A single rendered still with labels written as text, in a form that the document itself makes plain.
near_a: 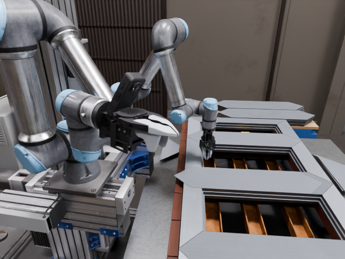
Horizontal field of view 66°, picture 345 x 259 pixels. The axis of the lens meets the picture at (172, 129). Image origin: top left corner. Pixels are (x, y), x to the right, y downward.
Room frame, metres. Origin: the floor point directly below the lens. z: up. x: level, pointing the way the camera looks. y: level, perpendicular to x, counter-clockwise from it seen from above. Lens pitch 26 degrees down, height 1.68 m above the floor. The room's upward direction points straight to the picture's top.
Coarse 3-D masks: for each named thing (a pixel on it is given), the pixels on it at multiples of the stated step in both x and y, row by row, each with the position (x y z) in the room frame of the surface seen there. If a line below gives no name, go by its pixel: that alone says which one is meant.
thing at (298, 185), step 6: (288, 174) 1.13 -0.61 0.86; (294, 174) 1.13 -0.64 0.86; (288, 180) 1.08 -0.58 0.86; (294, 180) 1.08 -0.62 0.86; (300, 180) 1.08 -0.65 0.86; (294, 186) 1.03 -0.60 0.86; (300, 186) 1.03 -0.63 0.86; (294, 192) 0.99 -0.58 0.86; (300, 192) 0.99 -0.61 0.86; (306, 192) 0.99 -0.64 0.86
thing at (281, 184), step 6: (270, 174) 1.13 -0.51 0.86; (276, 174) 1.13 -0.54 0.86; (282, 174) 1.13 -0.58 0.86; (276, 180) 1.08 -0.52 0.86; (282, 180) 1.08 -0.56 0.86; (276, 186) 1.03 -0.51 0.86; (282, 186) 1.03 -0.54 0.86; (288, 186) 1.03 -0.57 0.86; (282, 192) 0.99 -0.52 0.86; (288, 192) 0.99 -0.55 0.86
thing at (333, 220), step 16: (224, 128) 1.77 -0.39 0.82; (240, 128) 1.76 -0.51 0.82; (256, 128) 1.75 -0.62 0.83; (272, 128) 1.74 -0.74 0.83; (224, 144) 1.45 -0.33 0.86; (208, 192) 1.01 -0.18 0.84; (224, 192) 1.01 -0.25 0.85; (240, 192) 1.01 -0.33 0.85; (256, 192) 1.00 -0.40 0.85; (272, 192) 0.99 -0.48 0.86; (320, 192) 0.99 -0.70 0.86; (320, 208) 0.93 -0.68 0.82; (336, 224) 0.81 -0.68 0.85
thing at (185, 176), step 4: (188, 168) 1.19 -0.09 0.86; (180, 172) 1.15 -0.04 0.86; (184, 172) 1.15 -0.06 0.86; (188, 172) 1.15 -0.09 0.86; (180, 176) 1.11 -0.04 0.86; (184, 176) 1.11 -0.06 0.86; (188, 176) 1.11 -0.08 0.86; (184, 180) 1.08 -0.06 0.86; (188, 180) 1.08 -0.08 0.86; (188, 184) 1.05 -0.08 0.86
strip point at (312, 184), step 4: (304, 176) 1.11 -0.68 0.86; (308, 176) 1.11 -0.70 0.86; (304, 180) 1.08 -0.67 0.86; (308, 180) 1.08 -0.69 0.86; (312, 180) 1.08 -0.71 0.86; (316, 180) 1.08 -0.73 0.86; (308, 184) 1.05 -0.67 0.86; (312, 184) 1.05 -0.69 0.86; (316, 184) 1.05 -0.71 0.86; (320, 184) 1.05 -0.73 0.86; (308, 188) 1.02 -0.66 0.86; (312, 188) 1.02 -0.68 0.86; (316, 188) 1.02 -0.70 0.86; (312, 192) 0.99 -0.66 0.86
